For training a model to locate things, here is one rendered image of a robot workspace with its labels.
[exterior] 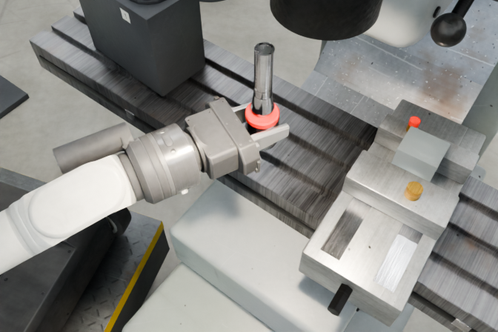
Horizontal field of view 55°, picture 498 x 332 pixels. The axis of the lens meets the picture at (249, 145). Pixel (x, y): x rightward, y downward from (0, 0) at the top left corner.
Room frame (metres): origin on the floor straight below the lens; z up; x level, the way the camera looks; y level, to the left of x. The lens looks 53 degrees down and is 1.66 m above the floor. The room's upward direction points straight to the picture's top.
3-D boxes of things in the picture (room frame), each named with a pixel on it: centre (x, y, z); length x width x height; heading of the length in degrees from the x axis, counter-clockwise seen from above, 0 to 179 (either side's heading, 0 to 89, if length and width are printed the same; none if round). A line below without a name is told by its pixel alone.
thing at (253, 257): (0.50, -0.14, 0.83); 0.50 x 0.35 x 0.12; 143
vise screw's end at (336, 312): (0.23, -0.12, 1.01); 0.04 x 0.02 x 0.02; 146
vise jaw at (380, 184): (0.37, -0.22, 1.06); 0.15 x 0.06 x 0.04; 56
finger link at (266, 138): (0.40, -0.03, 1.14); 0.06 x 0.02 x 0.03; 118
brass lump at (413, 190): (0.35, -0.23, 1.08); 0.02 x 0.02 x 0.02
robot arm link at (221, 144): (0.39, 0.07, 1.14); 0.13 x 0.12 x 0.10; 28
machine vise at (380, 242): (0.39, -0.23, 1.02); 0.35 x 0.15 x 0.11; 146
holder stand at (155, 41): (0.76, 0.21, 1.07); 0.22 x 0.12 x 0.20; 48
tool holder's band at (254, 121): (0.43, -0.02, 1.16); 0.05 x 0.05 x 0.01
